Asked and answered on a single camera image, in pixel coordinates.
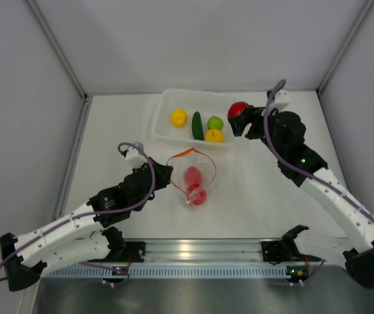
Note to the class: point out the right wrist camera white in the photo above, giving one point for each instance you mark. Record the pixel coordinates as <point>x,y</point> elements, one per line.
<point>280,101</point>

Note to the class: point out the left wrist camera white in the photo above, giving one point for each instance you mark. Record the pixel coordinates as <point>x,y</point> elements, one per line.
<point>132,156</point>

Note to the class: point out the white slotted cable duct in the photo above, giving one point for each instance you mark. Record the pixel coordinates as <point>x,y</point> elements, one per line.
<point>174,272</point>

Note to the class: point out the light green fake vegetable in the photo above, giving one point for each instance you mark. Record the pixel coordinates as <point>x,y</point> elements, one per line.
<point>215,122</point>

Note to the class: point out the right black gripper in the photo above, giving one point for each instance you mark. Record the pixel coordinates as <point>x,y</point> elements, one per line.
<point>239,123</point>

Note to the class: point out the clear zip top bag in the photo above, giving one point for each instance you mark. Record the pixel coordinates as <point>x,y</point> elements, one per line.
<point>191,157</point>

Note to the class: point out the yellow fake apple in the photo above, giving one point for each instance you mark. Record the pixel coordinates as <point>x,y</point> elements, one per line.
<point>214,135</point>

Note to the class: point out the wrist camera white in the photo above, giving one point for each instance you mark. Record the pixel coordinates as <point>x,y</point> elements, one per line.
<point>132,156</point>
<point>280,101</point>

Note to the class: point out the pink fake peach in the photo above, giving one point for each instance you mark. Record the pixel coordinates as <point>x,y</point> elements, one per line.
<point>192,175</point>

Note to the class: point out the yellow fake lemon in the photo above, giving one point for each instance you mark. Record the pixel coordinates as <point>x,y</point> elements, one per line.
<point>179,118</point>

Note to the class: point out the green fake cucumber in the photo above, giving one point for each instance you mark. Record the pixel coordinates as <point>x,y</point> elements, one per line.
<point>196,127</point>

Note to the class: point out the aluminium rail frame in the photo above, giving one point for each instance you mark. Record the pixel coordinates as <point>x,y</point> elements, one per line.
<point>199,251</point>

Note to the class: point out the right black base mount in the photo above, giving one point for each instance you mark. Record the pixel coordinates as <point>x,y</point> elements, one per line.
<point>275,252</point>

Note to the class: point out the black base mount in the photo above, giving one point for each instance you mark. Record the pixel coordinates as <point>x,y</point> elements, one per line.
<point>275,252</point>
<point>134,252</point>

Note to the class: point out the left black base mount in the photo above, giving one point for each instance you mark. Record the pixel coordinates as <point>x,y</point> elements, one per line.
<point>134,252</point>

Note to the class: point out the red fake apple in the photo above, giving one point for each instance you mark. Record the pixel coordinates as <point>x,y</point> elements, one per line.
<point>236,109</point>

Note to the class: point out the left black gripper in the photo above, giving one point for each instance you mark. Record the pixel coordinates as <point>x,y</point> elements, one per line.
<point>164,173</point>

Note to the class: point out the red fake tomato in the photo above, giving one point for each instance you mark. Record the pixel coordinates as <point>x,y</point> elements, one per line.
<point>196,195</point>

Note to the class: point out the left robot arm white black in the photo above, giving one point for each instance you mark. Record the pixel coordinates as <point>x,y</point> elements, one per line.
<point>87,234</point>

